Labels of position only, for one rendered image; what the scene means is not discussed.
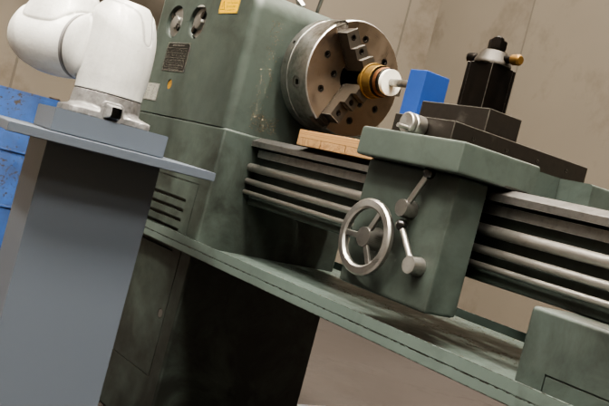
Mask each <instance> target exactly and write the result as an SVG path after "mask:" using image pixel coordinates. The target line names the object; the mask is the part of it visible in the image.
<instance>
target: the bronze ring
mask: <svg viewBox="0 0 609 406"><path fill-rule="evenodd" d="M388 69H391V68H389V67H387V66H384V65H380V64H378V63H370V64H368V65H366V66H365V67H364V68H363V69H362V71H361V72H360V73H359V75H358V79H357V83H358V85H359V86H360V90H361V92H362V94H363V95H364V96H365V97H367V98H369V99H376V98H383V97H390V96H387V95H384V94H382V92H381V91H380V89H379V78H380V76H381V74H382V72H383V71H385V70H388Z"/></svg>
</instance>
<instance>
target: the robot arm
mask: <svg viewBox="0 0 609 406"><path fill-rule="evenodd" d="M7 40H8V43H9V45H10V47H11V49H12V50H13V52H14V53H15V54H16V56H17V57H19V58H20V59H21V60H22V61H23V62H25V63H27V64H28V65H30V66H32V67H33V68H35V69H36V70H38V71H40V72H43V73H48V74H51V75H54V76H58V77H63V78H68V79H76V80H75V85H74V87H73V90H72V95H71V98H70V100H69V101H58V102H57V106H56V107H58V108H61V109H65V110H68V111H74V112H78V113H81V114H85V115H88V116H92V117H95V118H99V119H102V120H106V121H112V122H115V123H119V124H122V125H126V126H130V127H132V128H136V129H140V130H144V131H149V129H150V126H149V124H147V123H145V122H143V121H141V120H140V119H139V116H140V106H141V103H142V100H143V96H144V94H145V91H146V89H147V87H148V83H149V80H150V75H151V71H152V67H153V63H154V58H155V53H156V46H157V32H156V25H155V20H154V18H153V17H152V14H151V12H150V10H149V9H148V8H146V7H144V6H142V5H138V4H135V3H133V2H131V1H128V0H103V1H101V2H100V1H99V0H29V1H28V3H27V4H26V5H22V6H21V7H20V8H19V9H18V10H17V11H16V12H15V13H14V15H13V16H12V18H11V20H10V22H9V24H8V27H7Z"/></svg>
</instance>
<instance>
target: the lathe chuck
mask: <svg viewBox="0 0 609 406"><path fill-rule="evenodd" d="M340 23H347V24H348V28H358V31H359V35H360V39H361V43H362V44H365V45H366V46H367V51H368V54H369V56H373V58H374V62H375V63H378V64H380V65H384V66H387V67H389V68H392V69H393V70H396V71H397V72H398V64H397V60H396V56H395V53H394V51H393V48H392V45H391V43H390V42H389V40H388V39H387V37H386V36H385V35H384V33H383V32H382V31H381V30H379V29H378V28H377V27H376V26H374V25H372V24H369V23H367V22H364V21H361V20H328V21H324V22H321V23H320V24H317V25H315V26H313V27H312V28H310V29H309V30H308V31H307V32H306V33H305V34H304V35H303V36H302V37H301V39H300V40H299V41H298V43H297V44H296V46H295V48H294V50H293V52H292V55H291V58H290V61H289V65H288V70H287V89H288V94H289V98H290V101H291V103H292V105H293V107H294V109H295V112H296V114H297V115H298V117H299V118H300V119H301V120H302V121H303V122H304V123H305V124H306V125H307V126H308V127H310V128H311V129H313V130H315V131H319V132H321V133H326V134H332V135H336V136H342V137H348V138H351V137H358V136H361V134H362V130H363V126H371V127H377V126H378V125H379V124H380V123H381V122H382V121H383V119H384V118H385V117H386V115H387V114H388V112H389V111H390V109H391V107H392V104H393V102H394V99H395V97H392V96H390V97H383V98H376V99H369V98H368V99H367V100H366V101H365V103H359V104H358V105H357V106H356V108H355V109H354V110H353V111H348V112H347V113H346V114H345V115H344V117H343V118H342V120H341V121H340V122H339V123H333V122H329V123H328V125H327V126H322V125H320V124H319V123H318V122H317V121H316V120H315V119H317V118H318V117H319V115H320V114H321V113H322V111H323V110H324V108H325V107H326V106H327V104H328V103H329V102H330V100H331V99H332V98H333V97H334V95H335V94H336V93H337V92H338V90H339V89H340V87H341V84H340V76H341V72H342V70H343V68H344V66H345V65H344V60H343V53H342V49H341V45H340V41H339V36H338V33H337V29H336V24H340ZM359 73H360V72H357V71H347V83H349V84H357V79H358V75H359ZM296 75H297V76H298V77H299V79H300V85H299V87H298V88H295V86H294V77H295V76H296Z"/></svg>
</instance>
